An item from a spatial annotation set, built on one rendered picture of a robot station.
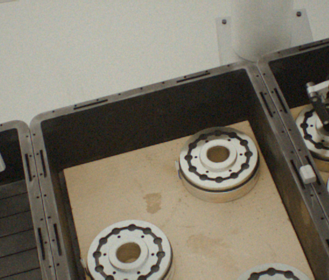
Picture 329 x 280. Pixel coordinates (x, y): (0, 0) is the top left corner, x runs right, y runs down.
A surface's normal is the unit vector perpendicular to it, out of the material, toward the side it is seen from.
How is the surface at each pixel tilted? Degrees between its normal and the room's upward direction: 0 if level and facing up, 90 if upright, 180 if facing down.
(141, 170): 0
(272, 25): 94
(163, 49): 0
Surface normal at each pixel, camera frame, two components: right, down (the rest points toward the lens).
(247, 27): -0.51, 0.71
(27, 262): -0.12, -0.64
